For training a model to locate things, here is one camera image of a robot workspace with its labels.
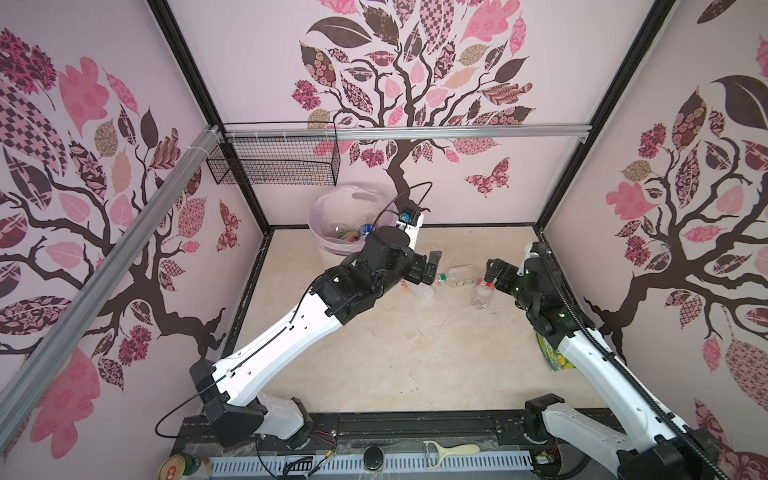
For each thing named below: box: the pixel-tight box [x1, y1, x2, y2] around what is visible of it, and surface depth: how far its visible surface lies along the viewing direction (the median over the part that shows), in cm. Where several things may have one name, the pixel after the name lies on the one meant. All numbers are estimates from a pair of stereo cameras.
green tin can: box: [157, 453, 201, 480], surface depth 62 cm
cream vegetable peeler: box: [423, 440, 481, 470], surface depth 72 cm
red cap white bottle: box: [401, 280, 434, 301], surface depth 99 cm
